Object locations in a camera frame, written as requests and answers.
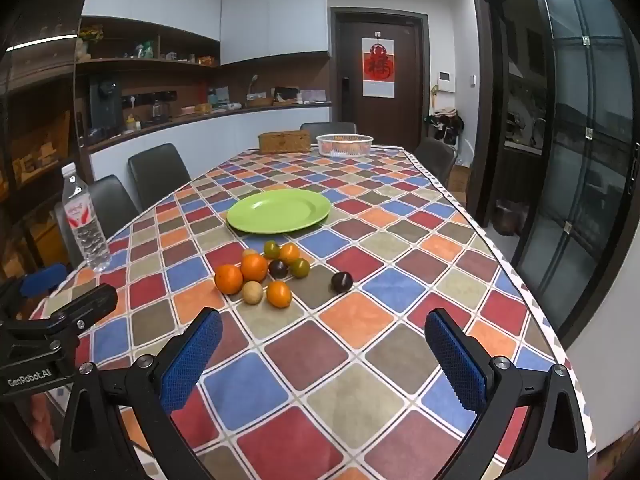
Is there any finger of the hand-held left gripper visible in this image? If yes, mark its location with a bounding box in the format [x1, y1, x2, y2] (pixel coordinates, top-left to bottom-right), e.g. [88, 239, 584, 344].
[0, 262, 69, 322]
[0, 283, 119, 357]

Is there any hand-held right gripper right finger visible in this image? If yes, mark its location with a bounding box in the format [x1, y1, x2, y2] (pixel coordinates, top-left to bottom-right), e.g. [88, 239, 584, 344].
[424, 308, 588, 480]

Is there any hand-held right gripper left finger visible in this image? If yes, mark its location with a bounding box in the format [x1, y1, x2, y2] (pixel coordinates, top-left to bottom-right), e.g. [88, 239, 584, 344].
[57, 307, 224, 480]

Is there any green plate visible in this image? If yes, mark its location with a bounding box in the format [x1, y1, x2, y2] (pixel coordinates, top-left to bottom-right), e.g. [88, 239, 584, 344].
[226, 189, 332, 235]

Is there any clear plastic bag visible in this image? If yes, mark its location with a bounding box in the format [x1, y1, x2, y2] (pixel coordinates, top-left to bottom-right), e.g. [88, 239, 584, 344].
[54, 162, 112, 273]

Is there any dark leather chair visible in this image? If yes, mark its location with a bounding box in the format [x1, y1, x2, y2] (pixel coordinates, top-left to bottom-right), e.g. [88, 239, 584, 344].
[300, 121, 358, 145]
[413, 137, 458, 186]
[127, 143, 192, 211]
[54, 175, 141, 271]

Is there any checkered colourful tablecloth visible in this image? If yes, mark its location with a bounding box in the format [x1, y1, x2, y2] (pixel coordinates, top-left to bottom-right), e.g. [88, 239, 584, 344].
[27, 145, 598, 480]

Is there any dark wooden display cabinet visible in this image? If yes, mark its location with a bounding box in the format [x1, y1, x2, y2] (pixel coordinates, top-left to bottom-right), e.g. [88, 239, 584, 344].
[0, 45, 81, 281]

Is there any dark waste bin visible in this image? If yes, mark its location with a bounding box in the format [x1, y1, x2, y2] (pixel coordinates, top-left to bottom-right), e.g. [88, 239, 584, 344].
[494, 199, 528, 237]

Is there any black coffee machine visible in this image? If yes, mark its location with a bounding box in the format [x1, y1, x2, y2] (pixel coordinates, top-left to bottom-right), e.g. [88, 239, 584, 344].
[89, 74, 123, 138]

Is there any white sideboard with dark top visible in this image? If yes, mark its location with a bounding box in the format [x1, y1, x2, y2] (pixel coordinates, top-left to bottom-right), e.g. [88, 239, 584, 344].
[82, 100, 333, 183]

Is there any wicker box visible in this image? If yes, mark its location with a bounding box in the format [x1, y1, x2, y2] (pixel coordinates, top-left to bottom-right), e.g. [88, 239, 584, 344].
[257, 130, 312, 155]

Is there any glass sliding door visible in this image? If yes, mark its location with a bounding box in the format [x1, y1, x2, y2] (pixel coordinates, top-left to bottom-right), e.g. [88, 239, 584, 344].
[515, 0, 640, 331]

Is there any pile of bags and coats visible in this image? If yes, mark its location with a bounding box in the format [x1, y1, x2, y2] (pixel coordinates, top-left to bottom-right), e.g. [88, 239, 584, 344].
[425, 107, 465, 143]

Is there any heap of small oranges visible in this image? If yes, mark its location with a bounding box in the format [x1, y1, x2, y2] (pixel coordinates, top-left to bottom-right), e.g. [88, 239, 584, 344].
[320, 136, 371, 156]

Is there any red and white door poster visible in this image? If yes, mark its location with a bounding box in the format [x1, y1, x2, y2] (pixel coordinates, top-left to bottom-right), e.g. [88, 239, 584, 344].
[362, 32, 397, 97]

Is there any dark brown door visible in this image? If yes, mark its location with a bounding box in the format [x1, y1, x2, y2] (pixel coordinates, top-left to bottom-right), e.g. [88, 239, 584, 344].
[330, 7, 431, 153]

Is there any wooden wall shelf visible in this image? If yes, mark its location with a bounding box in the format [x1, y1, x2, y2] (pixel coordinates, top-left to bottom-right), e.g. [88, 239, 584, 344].
[75, 16, 223, 78]

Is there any white wire basket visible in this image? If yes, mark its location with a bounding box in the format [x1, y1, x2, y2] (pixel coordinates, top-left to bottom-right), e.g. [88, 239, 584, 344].
[316, 133, 375, 157]

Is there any white wall cabinet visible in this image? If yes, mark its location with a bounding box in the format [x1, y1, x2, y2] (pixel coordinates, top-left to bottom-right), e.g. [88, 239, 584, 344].
[80, 0, 331, 66]

